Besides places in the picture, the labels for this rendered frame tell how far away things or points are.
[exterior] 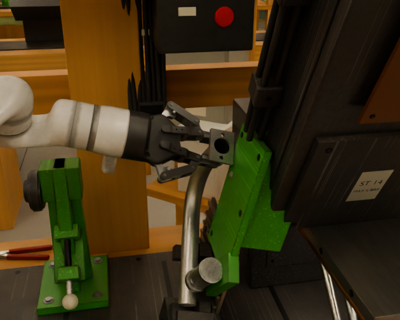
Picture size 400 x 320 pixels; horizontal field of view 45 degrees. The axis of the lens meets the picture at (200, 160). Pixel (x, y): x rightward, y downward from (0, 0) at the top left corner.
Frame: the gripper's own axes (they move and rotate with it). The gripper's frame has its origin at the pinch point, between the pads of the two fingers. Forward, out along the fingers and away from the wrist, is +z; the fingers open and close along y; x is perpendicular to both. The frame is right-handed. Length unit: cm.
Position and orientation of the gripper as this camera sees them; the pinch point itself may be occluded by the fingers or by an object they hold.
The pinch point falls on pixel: (211, 150)
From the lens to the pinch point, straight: 77.3
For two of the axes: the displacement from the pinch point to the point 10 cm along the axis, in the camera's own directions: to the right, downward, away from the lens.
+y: 0.6, -9.3, 3.7
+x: -3.1, 3.3, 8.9
